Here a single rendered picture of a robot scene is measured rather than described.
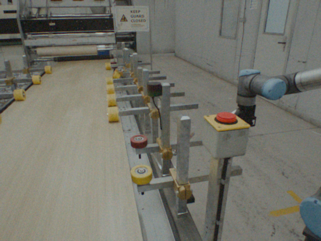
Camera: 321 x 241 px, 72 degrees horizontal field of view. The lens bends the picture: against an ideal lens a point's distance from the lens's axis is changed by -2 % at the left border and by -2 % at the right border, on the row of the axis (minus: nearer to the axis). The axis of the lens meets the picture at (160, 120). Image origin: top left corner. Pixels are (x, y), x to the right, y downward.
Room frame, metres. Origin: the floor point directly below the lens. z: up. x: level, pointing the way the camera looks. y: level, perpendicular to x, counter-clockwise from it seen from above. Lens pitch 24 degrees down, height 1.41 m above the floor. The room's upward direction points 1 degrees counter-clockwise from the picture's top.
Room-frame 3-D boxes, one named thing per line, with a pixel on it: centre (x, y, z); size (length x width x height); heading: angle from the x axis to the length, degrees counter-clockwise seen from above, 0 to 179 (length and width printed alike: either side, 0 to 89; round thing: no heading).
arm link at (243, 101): (1.06, -0.42, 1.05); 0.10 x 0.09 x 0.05; 14
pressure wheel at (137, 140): (0.93, 0.10, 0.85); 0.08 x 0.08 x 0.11
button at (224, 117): (0.42, -0.13, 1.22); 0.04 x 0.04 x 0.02
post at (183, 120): (0.68, -0.08, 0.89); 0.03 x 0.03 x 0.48; 13
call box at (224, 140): (0.42, -0.13, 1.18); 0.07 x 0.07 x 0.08; 13
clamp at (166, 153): (0.94, -0.01, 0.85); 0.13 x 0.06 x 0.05; 13
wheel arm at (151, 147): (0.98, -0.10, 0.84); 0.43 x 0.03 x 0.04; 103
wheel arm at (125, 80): (1.94, 0.19, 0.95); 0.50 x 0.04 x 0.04; 103
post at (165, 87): (0.92, -0.02, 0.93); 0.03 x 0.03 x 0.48; 13
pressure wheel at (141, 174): (0.69, 0.07, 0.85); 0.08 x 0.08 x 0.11
